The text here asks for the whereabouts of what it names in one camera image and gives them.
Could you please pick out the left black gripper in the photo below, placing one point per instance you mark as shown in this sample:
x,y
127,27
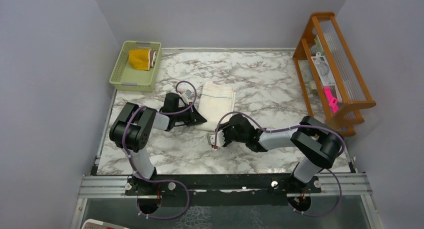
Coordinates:
x,y
194,117

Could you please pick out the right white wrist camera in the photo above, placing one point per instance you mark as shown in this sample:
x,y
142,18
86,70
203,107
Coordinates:
x,y
216,140

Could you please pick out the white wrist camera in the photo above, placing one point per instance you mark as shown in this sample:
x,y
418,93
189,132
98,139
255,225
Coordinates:
x,y
186,96
216,140

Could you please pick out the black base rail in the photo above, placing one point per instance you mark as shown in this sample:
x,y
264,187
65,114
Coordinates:
x,y
216,190

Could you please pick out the green plastic basket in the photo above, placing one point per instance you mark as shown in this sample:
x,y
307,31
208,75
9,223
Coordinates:
x,y
124,78

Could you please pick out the brown yellow bear towel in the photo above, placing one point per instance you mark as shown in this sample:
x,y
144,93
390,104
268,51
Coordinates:
x,y
142,59

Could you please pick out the pink plastic item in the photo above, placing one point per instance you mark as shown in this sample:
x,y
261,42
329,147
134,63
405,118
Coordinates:
x,y
333,97

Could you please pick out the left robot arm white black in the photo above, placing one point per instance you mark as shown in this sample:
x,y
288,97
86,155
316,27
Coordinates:
x,y
133,125

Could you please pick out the orange wooden rack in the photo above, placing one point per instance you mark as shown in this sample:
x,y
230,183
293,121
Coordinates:
x,y
322,34

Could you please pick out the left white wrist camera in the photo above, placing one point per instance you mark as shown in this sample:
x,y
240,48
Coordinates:
x,y
186,96

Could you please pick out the white packaged item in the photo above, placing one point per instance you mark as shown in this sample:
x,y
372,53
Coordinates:
x,y
323,69

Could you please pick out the red white box corner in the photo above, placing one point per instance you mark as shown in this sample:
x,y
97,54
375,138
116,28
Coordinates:
x,y
97,224

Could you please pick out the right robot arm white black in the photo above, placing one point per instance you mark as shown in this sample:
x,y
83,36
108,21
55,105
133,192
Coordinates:
x,y
319,143

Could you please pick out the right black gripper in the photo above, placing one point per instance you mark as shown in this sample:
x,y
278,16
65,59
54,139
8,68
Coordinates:
x,y
225,127

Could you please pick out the cream white towel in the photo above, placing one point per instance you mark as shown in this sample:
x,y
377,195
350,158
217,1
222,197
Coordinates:
x,y
215,101

